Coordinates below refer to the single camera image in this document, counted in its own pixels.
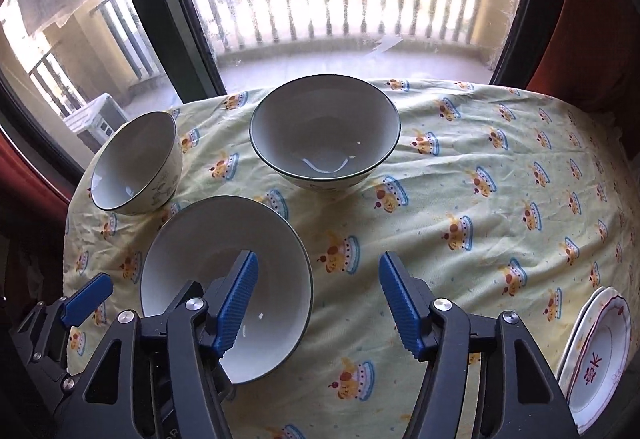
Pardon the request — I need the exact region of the small scalloped plate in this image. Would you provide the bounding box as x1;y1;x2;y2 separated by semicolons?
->
567;296;631;435

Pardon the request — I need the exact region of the ribbed rim flower plate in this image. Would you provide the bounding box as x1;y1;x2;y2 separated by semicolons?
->
562;287;621;395

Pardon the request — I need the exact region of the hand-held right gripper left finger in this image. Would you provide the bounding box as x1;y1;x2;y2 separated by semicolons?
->
57;250;260;439

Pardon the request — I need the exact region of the yellow printed tablecloth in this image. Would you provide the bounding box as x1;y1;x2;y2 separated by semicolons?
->
62;78;636;439

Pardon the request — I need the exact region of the grey floral ceramic bowl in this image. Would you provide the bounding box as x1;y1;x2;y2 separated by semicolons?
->
140;195;315;385
90;110;183;216
249;75;402;192

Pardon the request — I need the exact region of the large scalloped flower plate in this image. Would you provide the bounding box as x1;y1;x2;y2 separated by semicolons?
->
556;286;608;400

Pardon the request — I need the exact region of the white outdoor appliance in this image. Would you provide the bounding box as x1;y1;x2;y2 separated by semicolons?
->
62;93;128;142

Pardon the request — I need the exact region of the red curtain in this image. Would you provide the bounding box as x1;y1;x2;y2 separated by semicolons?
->
0;129;71;220
527;0;640;120

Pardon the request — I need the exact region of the balcony railing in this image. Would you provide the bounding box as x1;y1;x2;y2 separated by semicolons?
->
30;0;501;115

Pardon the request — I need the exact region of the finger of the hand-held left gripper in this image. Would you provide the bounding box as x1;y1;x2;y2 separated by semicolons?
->
27;359;88;415
10;273;115;370

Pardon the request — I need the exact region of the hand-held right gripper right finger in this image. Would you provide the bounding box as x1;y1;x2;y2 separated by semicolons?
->
378;251;583;439

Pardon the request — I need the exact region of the black window frame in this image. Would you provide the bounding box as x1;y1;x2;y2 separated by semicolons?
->
0;0;576;202

